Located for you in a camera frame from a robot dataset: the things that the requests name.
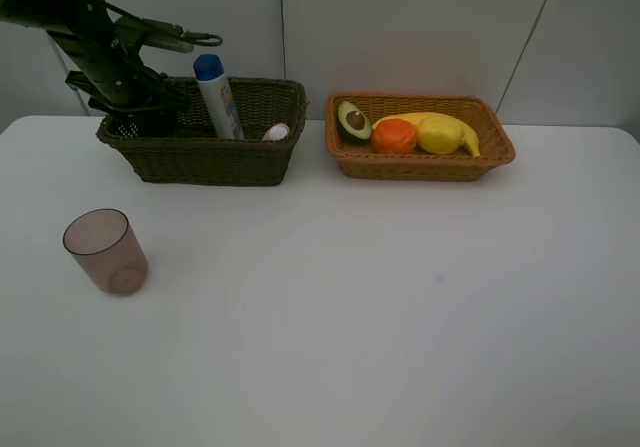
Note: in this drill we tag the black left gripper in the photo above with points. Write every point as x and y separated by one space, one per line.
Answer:
111 71

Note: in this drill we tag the white bottle blue cap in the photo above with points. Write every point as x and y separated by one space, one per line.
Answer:
217 96

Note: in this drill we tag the translucent purple plastic cup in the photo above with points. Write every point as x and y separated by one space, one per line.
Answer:
105 246

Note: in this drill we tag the pink bottle white cap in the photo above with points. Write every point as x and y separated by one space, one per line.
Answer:
277 132

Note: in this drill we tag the halved avocado with pit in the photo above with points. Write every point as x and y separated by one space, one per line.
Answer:
353 125

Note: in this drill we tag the orange mandarin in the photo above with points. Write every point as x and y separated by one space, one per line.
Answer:
394 137

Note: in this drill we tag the yellow lemon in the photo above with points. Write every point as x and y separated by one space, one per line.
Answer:
440 134

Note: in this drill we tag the yellow banana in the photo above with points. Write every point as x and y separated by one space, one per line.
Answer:
471 140

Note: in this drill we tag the dark green square bottle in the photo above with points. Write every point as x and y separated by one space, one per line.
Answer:
157 124

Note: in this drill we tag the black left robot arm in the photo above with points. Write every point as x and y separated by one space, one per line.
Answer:
57 15

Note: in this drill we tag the dark brown wicker basket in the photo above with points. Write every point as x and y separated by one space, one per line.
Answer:
194 155

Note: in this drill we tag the orange wicker basket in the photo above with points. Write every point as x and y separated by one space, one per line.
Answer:
360 160

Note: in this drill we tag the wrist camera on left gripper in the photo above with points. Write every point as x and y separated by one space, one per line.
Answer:
164 36

